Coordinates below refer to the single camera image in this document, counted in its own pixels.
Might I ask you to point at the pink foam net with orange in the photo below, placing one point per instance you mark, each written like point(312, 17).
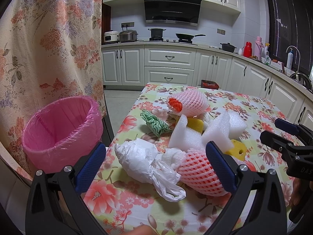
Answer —
point(190, 103)

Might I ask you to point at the floral curtain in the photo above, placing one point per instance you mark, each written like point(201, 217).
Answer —
point(50, 49)

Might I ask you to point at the white foam block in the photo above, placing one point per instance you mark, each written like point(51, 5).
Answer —
point(225, 127)
point(185, 138)

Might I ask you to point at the white crumpled tissue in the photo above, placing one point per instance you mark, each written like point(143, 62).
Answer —
point(173, 157)

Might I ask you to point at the white rice cooker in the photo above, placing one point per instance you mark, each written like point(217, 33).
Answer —
point(111, 37)

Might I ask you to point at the white lower cabinets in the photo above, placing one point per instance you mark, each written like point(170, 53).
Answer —
point(135, 64)

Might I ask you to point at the pink lined trash bin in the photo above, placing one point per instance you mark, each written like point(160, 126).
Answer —
point(62, 132)

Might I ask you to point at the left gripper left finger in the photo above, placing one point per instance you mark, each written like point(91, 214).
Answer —
point(55, 204)

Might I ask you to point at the black casserole pot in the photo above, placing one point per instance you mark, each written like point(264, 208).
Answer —
point(228, 47)

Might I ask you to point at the dark red floor bin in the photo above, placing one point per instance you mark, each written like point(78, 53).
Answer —
point(209, 85)

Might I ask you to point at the yellow sponge with hole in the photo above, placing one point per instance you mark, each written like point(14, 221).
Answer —
point(238, 151)

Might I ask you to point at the white pump bottle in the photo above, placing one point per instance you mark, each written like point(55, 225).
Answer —
point(289, 61)

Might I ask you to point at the white plastic bag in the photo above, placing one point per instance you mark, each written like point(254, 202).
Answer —
point(143, 162)

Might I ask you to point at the wall power socket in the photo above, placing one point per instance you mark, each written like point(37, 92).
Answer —
point(127, 24)

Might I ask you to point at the steel pressure cooker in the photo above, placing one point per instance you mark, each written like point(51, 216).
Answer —
point(128, 35)

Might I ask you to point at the black range hood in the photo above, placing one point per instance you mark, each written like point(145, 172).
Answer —
point(172, 11)

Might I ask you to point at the black stock pot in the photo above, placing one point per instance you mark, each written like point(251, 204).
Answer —
point(156, 34)

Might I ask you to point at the red thermos jug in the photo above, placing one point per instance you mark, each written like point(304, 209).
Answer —
point(247, 50)

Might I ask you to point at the black frying pan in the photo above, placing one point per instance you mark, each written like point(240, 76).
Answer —
point(187, 38)

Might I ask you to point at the pink thermos bottle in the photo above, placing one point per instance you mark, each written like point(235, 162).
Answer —
point(258, 48)

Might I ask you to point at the yellow sponge middle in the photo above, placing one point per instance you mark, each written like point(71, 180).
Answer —
point(195, 124)

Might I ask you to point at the pink foam net front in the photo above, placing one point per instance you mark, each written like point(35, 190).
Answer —
point(197, 173)

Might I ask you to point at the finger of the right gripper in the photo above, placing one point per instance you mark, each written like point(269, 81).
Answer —
point(286, 126)
point(275, 142)

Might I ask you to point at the person's right hand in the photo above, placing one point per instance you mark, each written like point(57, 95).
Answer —
point(295, 197)

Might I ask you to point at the floral tablecloth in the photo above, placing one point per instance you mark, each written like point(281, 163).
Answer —
point(120, 203)

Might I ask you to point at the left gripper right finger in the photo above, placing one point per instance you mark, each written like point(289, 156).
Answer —
point(256, 205)

